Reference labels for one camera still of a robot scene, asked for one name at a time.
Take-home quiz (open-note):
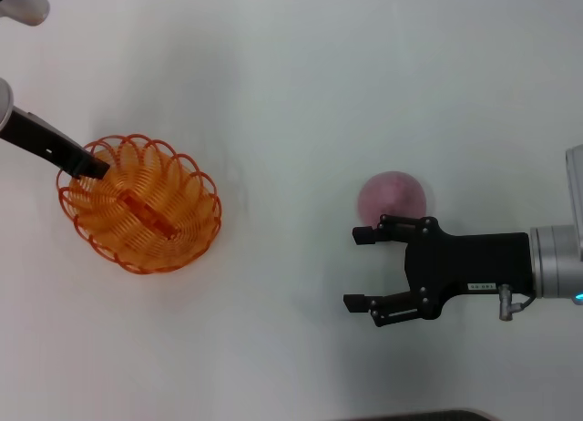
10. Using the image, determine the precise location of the orange plastic woven basket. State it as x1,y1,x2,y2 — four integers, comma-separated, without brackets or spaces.
56,133,223,276

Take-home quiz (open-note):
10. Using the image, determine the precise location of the dark rounded robot base edge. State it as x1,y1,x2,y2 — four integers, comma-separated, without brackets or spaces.
332,408,493,421

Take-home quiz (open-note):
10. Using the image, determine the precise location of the pink peach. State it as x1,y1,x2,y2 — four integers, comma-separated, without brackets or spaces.
356,169,428,229

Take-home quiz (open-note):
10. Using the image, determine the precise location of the silver connector with thin cable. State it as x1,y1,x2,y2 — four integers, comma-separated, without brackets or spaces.
497,283,537,322

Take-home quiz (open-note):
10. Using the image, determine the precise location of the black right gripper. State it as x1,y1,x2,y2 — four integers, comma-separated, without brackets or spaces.
343,214,535,329

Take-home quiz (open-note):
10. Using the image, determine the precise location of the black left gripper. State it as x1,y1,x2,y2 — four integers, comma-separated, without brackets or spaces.
0,106,111,180

